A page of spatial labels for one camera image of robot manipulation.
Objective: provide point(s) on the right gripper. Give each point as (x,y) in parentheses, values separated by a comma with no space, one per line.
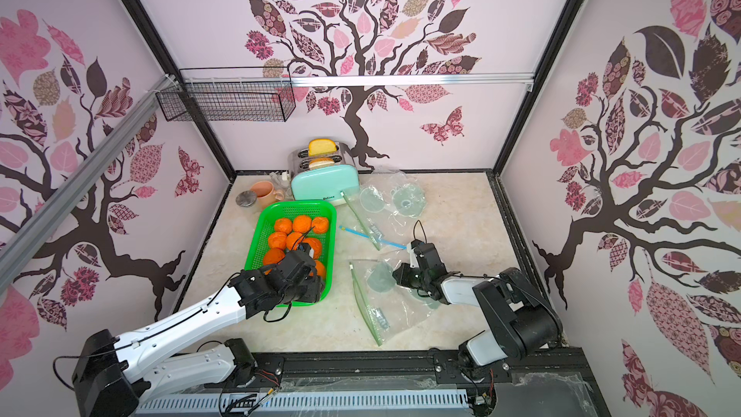
(410,275)

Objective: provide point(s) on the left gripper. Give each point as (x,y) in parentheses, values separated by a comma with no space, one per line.
(314,288)

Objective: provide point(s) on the orange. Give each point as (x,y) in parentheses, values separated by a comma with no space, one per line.
(283,225)
(277,240)
(273,256)
(302,224)
(316,246)
(293,240)
(320,269)
(320,225)

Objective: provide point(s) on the clear green-strip bag of oranges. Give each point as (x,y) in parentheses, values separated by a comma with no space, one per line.
(387,308)

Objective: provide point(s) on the clear green-zip bag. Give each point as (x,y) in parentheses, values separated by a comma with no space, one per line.
(386,205)

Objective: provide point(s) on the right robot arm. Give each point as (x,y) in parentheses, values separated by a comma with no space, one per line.
(519,319)

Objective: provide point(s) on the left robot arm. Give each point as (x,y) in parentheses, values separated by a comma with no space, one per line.
(113,375)

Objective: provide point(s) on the green plastic basket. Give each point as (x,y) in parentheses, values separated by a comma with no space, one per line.
(291,210)

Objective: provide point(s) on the pink ceramic mug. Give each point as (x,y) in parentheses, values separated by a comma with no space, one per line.
(267,193)

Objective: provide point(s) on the mint green toaster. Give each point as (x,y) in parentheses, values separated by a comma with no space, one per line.
(328,183)

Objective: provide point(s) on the yellow toast slice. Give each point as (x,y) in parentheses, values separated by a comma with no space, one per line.
(321,147)

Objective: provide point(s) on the white slotted cable duct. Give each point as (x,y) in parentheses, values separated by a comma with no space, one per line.
(233,404)

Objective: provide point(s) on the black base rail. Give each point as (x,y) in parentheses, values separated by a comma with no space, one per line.
(551,382)

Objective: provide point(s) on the black wire wall basket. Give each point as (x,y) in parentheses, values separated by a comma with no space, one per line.
(230,94)

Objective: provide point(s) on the aluminium rail bar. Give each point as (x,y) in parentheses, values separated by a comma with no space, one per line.
(31,237)

